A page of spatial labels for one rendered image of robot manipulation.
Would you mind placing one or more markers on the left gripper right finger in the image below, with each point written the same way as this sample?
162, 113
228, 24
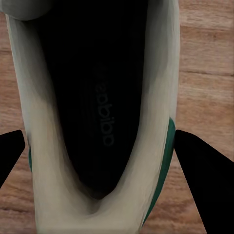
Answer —
210, 176

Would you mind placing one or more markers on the gym shoe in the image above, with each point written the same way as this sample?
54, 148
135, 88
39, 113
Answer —
98, 86

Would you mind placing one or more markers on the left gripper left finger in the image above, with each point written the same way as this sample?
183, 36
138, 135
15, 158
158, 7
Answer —
12, 145

